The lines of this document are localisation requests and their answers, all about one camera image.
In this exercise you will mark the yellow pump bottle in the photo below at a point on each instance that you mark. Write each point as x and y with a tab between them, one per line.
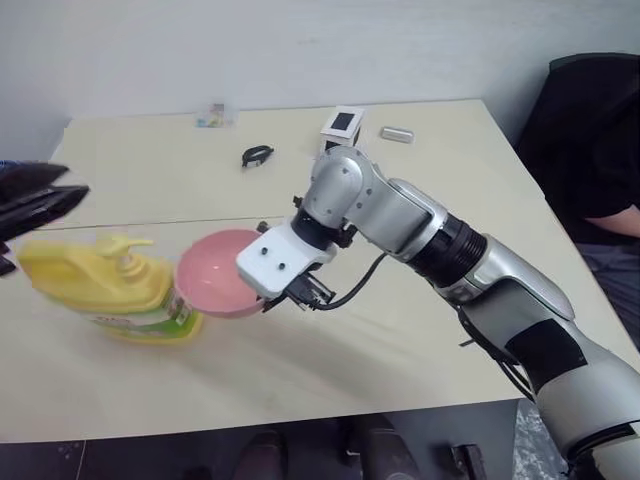
120	295

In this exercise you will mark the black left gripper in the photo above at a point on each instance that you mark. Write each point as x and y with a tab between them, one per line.
5	262

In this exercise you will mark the white box with black screen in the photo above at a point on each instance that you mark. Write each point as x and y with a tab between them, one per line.
341	127

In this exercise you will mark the small clear plastic packet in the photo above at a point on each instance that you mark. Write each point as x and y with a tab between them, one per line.
215	116

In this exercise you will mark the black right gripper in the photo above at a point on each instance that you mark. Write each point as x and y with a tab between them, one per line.
309	292

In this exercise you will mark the person's bare forearm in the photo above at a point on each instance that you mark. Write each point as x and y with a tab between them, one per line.
617	220

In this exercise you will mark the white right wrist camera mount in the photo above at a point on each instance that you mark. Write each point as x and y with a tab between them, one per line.
272	260

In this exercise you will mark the person in black shirt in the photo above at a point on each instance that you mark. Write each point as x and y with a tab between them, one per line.
585	140

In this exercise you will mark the crumpled clear plastic sheet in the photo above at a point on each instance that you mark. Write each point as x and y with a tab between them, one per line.
542	445

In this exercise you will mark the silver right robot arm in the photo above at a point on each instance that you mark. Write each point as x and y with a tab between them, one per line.
500	280

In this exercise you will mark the pink bowl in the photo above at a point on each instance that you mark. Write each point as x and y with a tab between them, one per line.
215	280

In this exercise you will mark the small silver metal case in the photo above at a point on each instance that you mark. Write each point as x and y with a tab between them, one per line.
397	135

